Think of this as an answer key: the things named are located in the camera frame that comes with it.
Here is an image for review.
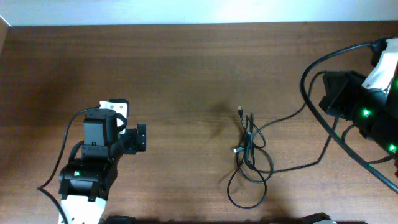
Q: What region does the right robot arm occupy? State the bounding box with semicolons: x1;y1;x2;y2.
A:
319;71;397;159

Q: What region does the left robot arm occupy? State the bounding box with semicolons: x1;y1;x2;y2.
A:
58;108;147;223

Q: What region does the right camera black cable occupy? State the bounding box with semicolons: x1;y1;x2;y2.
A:
299;42;398;194

